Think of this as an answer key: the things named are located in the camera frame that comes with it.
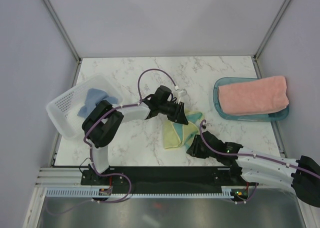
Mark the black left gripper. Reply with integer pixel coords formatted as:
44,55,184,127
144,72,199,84
159,100,188,126

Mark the yellow towel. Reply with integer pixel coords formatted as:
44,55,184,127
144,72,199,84
162,110,205,149

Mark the pink towel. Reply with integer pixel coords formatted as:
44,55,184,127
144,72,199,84
218,75,289,116

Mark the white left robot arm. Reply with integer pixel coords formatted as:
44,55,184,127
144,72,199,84
82,85,189,185

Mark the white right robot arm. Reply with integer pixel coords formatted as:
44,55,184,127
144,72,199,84
186,131,320,208

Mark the blue towel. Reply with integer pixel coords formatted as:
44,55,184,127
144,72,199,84
77,88,119,119

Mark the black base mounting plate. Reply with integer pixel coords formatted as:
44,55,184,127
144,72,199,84
80,166,247,193

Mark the teal translucent plastic tub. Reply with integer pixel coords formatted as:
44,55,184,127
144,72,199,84
212,77,290,122

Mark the white perforated plastic basket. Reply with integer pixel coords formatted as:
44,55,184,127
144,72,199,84
46,73,123,140

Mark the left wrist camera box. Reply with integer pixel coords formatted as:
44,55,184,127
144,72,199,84
174,85,188,104

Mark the white slotted cable duct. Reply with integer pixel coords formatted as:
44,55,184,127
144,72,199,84
45,186,236,199

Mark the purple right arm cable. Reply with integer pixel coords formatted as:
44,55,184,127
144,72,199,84
199,119,320,205

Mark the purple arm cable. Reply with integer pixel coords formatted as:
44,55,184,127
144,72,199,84
199,119,320,205
82,68,180,216

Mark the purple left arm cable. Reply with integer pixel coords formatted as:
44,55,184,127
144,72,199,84
82,68,180,216

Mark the left aluminium frame post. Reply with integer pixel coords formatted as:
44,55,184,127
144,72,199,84
41,0,82,64

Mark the aluminium frame post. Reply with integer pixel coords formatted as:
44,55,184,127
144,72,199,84
251,0,292,62
41,0,82,64

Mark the aluminium table edge rail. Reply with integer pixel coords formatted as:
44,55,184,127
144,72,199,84
35,167,82,188

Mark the right aluminium frame post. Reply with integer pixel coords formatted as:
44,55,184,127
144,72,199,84
251,0,292,62

